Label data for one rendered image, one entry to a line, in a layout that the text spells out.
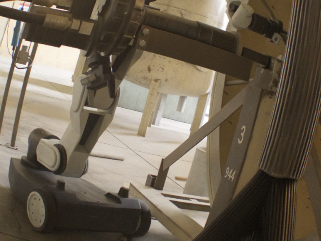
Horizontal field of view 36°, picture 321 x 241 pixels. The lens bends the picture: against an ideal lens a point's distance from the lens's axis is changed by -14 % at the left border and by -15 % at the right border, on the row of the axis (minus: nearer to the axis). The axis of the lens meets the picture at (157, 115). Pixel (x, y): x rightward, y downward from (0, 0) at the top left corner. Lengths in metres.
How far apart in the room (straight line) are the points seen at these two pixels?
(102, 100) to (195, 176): 1.37
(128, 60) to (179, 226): 0.71
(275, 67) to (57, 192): 0.98
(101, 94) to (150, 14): 0.58
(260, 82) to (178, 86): 4.51
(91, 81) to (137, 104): 7.71
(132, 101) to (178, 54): 7.82
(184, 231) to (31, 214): 0.65
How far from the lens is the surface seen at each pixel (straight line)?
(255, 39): 2.93
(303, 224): 2.81
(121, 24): 1.72
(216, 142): 2.71
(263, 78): 2.08
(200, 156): 3.53
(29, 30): 1.74
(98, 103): 2.32
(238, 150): 2.06
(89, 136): 2.43
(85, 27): 1.71
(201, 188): 3.52
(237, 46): 1.95
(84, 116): 2.31
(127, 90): 9.59
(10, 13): 1.70
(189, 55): 1.84
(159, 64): 6.46
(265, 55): 2.06
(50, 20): 1.69
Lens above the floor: 0.77
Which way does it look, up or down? 4 degrees down
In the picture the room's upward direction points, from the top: 15 degrees clockwise
